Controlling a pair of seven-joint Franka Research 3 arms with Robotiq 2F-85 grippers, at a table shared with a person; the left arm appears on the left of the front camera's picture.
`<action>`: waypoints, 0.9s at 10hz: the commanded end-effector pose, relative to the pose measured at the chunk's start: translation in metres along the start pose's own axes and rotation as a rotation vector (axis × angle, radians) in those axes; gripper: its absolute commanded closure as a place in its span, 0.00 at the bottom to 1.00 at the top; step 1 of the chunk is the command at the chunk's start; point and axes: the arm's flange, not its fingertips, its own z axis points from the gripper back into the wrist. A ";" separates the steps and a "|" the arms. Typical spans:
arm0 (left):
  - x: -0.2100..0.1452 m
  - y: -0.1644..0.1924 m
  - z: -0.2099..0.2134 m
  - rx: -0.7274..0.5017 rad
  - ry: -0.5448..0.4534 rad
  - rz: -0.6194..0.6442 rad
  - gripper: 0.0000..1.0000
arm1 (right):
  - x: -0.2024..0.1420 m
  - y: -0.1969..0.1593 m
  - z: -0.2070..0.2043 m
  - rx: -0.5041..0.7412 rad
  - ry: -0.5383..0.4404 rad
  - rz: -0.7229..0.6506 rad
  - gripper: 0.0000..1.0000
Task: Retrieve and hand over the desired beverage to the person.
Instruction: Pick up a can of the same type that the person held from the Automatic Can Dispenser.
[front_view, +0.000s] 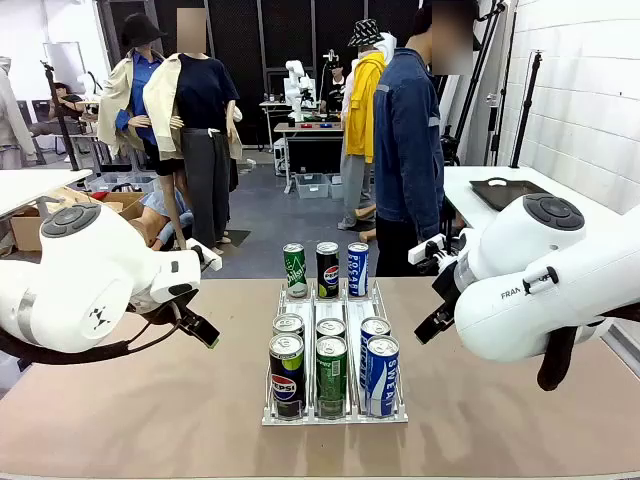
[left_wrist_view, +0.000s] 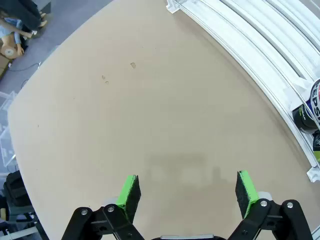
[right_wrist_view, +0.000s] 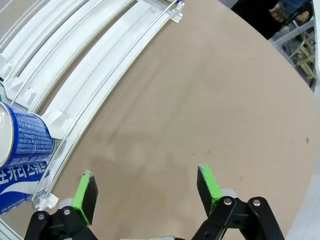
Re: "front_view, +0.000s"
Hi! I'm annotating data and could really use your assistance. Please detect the black tripod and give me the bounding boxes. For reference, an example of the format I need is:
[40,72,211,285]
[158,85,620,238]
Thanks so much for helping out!
[40,60,81,172]

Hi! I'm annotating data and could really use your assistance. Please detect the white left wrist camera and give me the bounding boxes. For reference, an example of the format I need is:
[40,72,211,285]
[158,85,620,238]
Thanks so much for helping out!
[185,238,224,272]

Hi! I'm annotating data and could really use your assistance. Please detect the black light stand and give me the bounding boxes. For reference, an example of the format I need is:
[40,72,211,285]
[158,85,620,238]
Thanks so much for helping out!
[509,49,545,169]

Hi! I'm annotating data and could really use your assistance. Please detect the mannequin black hat beige coat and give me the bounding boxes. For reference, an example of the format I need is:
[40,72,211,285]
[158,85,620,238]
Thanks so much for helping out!
[97,12,167,177]

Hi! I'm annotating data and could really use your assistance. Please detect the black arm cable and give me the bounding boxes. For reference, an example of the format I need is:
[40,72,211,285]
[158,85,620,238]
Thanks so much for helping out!
[536,302,640,393]
[0,299,184,366]

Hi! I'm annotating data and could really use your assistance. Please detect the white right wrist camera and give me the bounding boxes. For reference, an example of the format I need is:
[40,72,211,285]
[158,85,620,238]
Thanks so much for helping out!
[407,233,447,266]

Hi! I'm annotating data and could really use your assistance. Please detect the mannequin grey hoodie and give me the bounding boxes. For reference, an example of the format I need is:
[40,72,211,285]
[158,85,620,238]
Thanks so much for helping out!
[0,55,37,170]

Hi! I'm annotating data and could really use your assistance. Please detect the person in denim jacket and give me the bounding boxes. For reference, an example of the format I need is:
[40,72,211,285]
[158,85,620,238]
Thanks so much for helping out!
[373,0,447,279]

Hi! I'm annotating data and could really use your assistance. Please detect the black Pepsi can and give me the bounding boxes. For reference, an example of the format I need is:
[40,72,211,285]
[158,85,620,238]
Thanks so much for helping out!
[268,332,307,420]
[315,241,341,300]
[272,313,306,344]

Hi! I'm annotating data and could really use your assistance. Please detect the white can dispenser rack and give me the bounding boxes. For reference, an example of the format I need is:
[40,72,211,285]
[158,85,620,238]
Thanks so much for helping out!
[261,279,409,427]

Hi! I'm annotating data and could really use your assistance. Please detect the seated person dark clothes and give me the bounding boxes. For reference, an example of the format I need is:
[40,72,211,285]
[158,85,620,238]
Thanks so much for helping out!
[29,82,86,137]

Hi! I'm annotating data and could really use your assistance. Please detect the blue Pocari Sweat can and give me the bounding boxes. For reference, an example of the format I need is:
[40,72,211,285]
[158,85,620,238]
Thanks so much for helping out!
[365,334,401,419]
[359,316,392,389]
[346,241,370,298]

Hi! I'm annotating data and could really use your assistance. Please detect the brown cardboard box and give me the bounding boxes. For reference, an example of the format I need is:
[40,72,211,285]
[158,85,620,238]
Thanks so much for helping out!
[9,192,147,252]

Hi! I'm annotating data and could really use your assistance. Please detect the lying mannequin light blue shirt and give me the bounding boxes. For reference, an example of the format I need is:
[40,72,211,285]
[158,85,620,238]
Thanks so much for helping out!
[130,189,195,252]

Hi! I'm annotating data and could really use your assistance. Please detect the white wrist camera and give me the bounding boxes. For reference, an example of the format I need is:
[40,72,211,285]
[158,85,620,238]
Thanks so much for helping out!
[185,238,224,272]
[407,233,447,266]

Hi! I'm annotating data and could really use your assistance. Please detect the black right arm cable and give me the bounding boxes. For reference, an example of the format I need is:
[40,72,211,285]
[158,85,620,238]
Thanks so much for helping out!
[536,302,640,393]

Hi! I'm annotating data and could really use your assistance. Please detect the white board panel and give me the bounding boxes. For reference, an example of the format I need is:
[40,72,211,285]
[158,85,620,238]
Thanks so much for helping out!
[42,41,87,95]

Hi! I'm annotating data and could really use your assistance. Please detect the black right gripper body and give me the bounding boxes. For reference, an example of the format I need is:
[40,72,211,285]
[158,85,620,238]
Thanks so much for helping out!
[432,262,465,322]

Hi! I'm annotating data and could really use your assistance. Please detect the background work table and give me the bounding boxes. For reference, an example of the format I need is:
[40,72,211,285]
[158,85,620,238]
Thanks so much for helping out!
[273,121,346,194]

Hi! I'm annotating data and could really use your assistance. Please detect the mannequin navy shirt grey trousers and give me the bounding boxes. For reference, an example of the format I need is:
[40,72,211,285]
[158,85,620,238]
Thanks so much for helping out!
[143,8,245,256]

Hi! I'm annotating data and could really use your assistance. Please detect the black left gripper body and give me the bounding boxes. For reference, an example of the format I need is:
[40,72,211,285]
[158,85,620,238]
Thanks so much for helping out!
[128,285,201,325]

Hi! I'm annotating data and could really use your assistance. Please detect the clear plastic storage bin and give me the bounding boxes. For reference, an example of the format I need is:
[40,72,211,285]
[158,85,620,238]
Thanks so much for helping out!
[294,172,331,200]
[87,172,161,195]

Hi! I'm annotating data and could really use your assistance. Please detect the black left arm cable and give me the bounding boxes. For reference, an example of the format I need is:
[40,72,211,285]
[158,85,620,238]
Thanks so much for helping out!
[0,299,184,366]

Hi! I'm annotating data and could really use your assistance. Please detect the mannequin yellow hoodie bucket hat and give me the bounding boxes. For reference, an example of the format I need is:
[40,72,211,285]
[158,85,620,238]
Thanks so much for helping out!
[338,18,390,232]

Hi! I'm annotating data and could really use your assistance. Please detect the green Chilsung cider can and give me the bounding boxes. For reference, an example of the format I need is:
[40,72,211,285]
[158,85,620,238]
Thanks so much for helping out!
[282,242,308,299]
[315,317,347,342]
[315,335,349,420]

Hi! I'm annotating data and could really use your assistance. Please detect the person wearing black t-shirt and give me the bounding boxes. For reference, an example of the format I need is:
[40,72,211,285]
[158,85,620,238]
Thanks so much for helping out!
[319,49,350,115]

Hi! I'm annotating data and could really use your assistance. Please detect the black serving tray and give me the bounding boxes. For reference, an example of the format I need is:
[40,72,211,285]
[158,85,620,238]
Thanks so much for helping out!
[468,177,554,212]

